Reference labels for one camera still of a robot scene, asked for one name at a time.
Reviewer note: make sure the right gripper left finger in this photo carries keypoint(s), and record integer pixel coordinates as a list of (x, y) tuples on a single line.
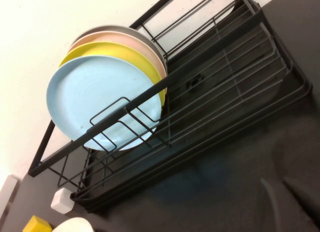
[(273, 222)]

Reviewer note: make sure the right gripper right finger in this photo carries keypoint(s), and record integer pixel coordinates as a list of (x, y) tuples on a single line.
[(307, 192)]

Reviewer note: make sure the white plate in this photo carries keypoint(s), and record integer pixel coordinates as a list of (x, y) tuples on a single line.
[(75, 225)]

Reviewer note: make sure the light blue plate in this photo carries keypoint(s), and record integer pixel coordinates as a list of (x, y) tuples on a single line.
[(95, 92)]

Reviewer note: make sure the yellow plate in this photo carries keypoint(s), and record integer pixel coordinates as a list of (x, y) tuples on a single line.
[(105, 49)]

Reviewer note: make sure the pink plate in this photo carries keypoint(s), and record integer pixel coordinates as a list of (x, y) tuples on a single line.
[(112, 37)]

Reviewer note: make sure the grey plate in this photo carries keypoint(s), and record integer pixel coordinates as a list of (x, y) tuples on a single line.
[(112, 28)]

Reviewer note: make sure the white cube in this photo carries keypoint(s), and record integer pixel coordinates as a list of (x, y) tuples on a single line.
[(62, 200)]

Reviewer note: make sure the yellow cube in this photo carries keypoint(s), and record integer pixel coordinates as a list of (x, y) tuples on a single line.
[(37, 224)]

